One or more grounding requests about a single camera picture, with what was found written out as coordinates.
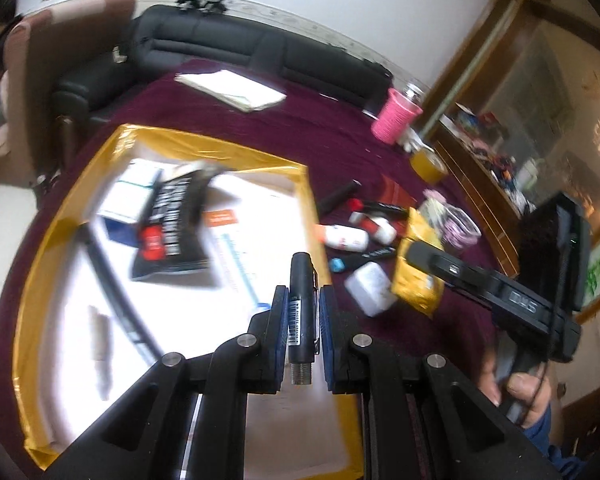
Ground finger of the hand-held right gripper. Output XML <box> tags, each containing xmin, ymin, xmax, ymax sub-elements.
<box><xmin>405</xmin><ymin>241</ymin><xmax>496</xmax><ymax>303</ymax></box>

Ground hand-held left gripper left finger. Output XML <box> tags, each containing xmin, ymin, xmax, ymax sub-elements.
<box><xmin>42</xmin><ymin>285</ymin><xmax>291</xmax><ymax>480</ymax></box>

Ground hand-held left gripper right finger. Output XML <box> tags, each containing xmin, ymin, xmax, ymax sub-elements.
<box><xmin>319</xmin><ymin>284</ymin><xmax>563</xmax><ymax>480</ymax></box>

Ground black marker pen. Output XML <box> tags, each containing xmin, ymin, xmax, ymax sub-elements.
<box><xmin>287</xmin><ymin>252</ymin><xmax>322</xmax><ymax>386</ymax></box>

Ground yellow snack packet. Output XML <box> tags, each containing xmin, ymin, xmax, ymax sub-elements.
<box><xmin>390</xmin><ymin>206</ymin><xmax>448</xmax><ymax>318</ymax></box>

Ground black snack packet red print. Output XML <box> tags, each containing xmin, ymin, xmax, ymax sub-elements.
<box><xmin>129</xmin><ymin>162</ymin><xmax>228</xmax><ymax>286</ymax></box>

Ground gold tray with white base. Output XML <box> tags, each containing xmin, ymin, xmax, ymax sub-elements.
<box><xmin>11</xmin><ymin>122</ymin><xmax>366</xmax><ymax>480</ymax></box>

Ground white blue medicine box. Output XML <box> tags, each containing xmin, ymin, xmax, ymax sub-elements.
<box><xmin>97</xmin><ymin>157</ymin><xmax>166</xmax><ymax>226</ymax></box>

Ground person's right forearm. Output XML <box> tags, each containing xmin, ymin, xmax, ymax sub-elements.
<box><xmin>525</xmin><ymin>400</ymin><xmax>581</xmax><ymax>471</ymax></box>

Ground person's right hand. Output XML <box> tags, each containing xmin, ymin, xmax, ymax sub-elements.
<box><xmin>477</xmin><ymin>340</ymin><xmax>556</xmax><ymax>428</ymax></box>

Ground clear pouch pink contents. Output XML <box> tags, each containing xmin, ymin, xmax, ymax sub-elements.
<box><xmin>422</xmin><ymin>190</ymin><xmax>482</xmax><ymax>252</ymax></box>

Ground white charger adapter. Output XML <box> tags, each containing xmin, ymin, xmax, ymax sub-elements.
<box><xmin>344</xmin><ymin>262</ymin><xmax>398</xmax><ymax>317</ymax></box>

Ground white plastic bottle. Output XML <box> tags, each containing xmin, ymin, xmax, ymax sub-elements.
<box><xmin>362</xmin><ymin>212</ymin><xmax>398</xmax><ymax>243</ymax></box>

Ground black pen blue cap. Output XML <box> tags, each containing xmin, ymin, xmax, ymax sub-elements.
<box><xmin>329</xmin><ymin>246</ymin><xmax>396</xmax><ymax>273</ymax></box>

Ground black marker red cap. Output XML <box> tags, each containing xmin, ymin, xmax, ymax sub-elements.
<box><xmin>349</xmin><ymin>197</ymin><xmax>410</xmax><ymax>223</ymax></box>

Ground white glue tube orange cap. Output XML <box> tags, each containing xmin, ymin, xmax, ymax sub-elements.
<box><xmin>316</xmin><ymin>222</ymin><xmax>371</xmax><ymax>252</ymax></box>

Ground yellow tape roll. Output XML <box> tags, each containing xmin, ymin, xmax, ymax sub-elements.
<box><xmin>409</xmin><ymin>147</ymin><xmax>450</xmax><ymax>184</ymax></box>

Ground wooden glass cabinet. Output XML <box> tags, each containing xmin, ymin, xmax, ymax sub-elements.
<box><xmin>420</xmin><ymin>0</ymin><xmax>600</xmax><ymax>321</ymax></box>

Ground white paper stack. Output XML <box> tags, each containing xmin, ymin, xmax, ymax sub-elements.
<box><xmin>174</xmin><ymin>70</ymin><xmax>287</xmax><ymax>112</ymax></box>

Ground black leather sofa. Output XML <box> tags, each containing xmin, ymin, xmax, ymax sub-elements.
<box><xmin>52</xmin><ymin>4</ymin><xmax>393</xmax><ymax>126</ymax></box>

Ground brown chair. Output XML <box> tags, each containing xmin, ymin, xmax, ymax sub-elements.
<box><xmin>0</xmin><ymin>0</ymin><xmax>136</xmax><ymax>188</ymax></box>

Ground black gadget on sofa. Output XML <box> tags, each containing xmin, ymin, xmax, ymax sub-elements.
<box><xmin>175</xmin><ymin>0</ymin><xmax>227</xmax><ymax>13</ymax></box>

